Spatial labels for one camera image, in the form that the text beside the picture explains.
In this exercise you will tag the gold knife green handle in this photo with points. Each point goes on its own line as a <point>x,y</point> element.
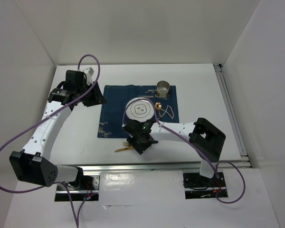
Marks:
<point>124,149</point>

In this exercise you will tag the aluminium frame rail right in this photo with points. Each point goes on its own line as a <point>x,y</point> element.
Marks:
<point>230,110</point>

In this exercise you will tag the gold spoon green handle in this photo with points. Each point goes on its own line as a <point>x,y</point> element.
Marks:
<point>158,107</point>

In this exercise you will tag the aluminium frame rail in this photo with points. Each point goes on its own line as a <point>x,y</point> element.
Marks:
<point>141,167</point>
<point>230,110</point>

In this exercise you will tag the dark blue cloth placemat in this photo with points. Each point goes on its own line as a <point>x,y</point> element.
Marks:
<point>118,97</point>

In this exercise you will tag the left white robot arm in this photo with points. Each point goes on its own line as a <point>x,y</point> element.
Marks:
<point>32,164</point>

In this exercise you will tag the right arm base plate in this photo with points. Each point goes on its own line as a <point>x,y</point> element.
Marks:
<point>199,187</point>

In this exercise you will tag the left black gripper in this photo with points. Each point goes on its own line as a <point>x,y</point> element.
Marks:
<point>97,98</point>

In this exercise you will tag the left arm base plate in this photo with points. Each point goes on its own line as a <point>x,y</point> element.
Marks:
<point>88,190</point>

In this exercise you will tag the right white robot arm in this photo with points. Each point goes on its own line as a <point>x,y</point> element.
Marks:
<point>205,138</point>

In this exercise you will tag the gold fork green handle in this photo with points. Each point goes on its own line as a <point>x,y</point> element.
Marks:
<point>126,144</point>

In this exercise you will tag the metal cup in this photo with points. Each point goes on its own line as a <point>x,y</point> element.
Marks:
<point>162,88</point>

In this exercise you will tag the aluminium frame rail front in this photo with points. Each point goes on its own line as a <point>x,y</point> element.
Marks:
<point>141,167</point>

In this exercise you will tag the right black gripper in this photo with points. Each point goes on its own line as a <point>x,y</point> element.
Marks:
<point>138,148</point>

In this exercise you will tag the white round plate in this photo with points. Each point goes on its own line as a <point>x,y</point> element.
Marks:
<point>140,110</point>

